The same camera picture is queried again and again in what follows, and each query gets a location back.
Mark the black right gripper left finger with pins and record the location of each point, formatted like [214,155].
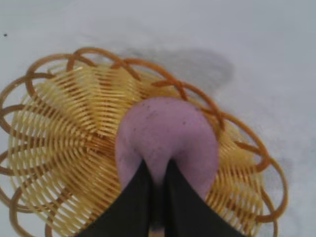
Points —
[130,212]

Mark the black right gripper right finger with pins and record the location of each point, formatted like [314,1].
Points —
[190,214]

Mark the yellow woven plastic basket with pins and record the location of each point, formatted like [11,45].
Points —
[64,138]

